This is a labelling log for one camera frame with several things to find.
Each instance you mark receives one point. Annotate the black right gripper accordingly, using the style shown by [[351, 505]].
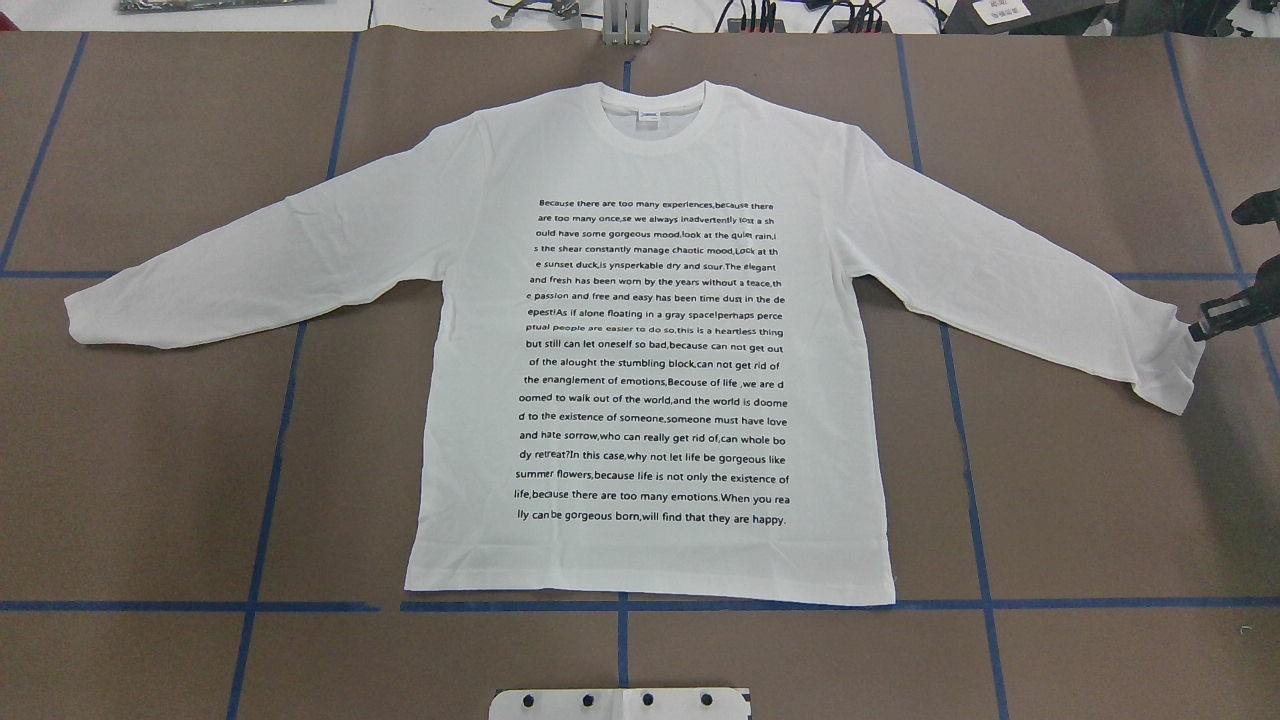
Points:
[[1243, 309]]

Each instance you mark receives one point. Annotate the dark device with label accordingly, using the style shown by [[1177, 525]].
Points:
[[1061, 18]]

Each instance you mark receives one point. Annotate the white long-sleeve printed shirt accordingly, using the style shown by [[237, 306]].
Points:
[[651, 373]]

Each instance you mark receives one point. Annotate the grey aluminium frame post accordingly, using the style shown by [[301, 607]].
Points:
[[626, 22]]

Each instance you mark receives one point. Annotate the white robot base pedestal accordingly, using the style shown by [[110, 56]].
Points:
[[622, 703]]

